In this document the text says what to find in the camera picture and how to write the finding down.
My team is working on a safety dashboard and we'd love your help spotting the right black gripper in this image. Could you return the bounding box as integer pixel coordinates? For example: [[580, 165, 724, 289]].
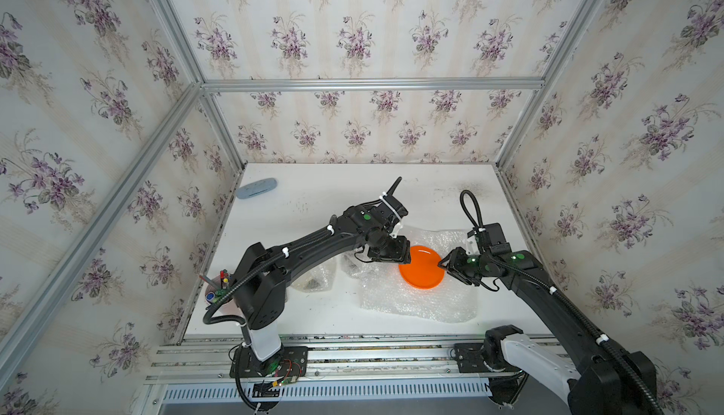
[[436, 246, 493, 284]]

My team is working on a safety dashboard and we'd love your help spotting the orange dinner plate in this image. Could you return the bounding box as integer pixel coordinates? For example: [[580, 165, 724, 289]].
[[399, 245, 445, 290]]

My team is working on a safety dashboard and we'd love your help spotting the bubble wrap around orange plate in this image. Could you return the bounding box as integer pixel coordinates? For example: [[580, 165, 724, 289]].
[[356, 253, 479, 324]]

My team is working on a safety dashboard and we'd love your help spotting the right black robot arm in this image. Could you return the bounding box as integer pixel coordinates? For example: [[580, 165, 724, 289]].
[[439, 190, 663, 414]]

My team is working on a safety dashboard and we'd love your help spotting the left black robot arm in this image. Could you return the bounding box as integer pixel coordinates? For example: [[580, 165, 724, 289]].
[[203, 177, 412, 414]]

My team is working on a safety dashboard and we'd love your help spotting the pink pen cup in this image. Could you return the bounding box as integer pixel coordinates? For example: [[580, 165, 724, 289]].
[[200, 269, 241, 324]]

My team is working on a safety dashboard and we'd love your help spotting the white vented panel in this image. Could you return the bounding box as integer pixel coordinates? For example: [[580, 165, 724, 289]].
[[161, 377, 492, 405]]

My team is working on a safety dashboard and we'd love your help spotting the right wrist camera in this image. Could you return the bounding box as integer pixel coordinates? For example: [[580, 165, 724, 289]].
[[476, 223, 511, 256]]

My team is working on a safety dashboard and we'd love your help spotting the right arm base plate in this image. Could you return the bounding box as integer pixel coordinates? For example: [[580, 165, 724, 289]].
[[452, 343, 523, 375]]

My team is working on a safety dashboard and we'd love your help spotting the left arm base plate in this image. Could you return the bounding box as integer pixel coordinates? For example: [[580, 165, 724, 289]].
[[230, 346, 309, 379]]

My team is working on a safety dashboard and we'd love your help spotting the aluminium front rail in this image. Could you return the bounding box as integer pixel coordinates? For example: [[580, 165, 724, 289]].
[[143, 335, 484, 384]]

